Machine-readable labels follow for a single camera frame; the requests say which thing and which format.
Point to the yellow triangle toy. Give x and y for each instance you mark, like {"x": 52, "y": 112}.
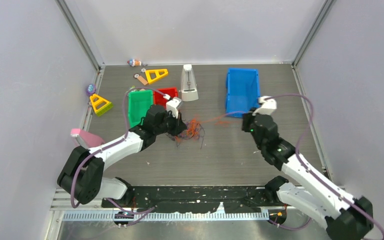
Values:
{"x": 100, "y": 105}
{"x": 154, "y": 75}

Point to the yellow triangle toy rear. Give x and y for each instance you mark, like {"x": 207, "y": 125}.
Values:
{"x": 154, "y": 75}

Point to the aluminium rail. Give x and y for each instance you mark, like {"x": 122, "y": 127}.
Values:
{"x": 93, "y": 211}

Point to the white metronome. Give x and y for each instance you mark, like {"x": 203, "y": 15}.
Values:
{"x": 189, "y": 91}

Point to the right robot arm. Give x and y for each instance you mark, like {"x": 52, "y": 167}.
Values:
{"x": 343, "y": 216}

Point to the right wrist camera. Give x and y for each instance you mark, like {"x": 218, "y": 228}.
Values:
{"x": 267, "y": 105}

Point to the red plastic bin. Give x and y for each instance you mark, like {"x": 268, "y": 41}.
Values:
{"x": 159, "y": 99}

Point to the blue plastic bin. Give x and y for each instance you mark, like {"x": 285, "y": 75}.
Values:
{"x": 243, "y": 91}

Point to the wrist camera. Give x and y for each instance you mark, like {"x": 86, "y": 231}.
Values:
{"x": 267, "y": 105}
{"x": 173, "y": 105}

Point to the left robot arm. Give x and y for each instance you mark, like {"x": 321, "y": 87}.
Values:
{"x": 82, "y": 175}

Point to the tan wooden strip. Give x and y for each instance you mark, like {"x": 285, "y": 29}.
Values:
{"x": 141, "y": 79}

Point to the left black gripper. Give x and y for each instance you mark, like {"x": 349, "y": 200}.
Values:
{"x": 178, "y": 125}

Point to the pink metronome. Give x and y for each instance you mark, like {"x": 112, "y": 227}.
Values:
{"x": 85, "y": 139}

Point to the small figurine toy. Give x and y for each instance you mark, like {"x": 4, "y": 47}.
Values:
{"x": 134, "y": 62}

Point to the yellow triangle toy left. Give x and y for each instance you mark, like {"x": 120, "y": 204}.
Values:
{"x": 100, "y": 105}

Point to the purple round toy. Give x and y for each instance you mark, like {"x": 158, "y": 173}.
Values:
{"x": 91, "y": 89}

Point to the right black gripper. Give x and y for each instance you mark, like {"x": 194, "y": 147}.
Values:
{"x": 247, "y": 118}

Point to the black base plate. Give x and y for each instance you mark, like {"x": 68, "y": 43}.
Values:
{"x": 191, "y": 199}

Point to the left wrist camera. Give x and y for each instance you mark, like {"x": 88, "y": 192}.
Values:
{"x": 173, "y": 105}

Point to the green plastic bin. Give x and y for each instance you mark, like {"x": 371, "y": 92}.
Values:
{"x": 138, "y": 104}

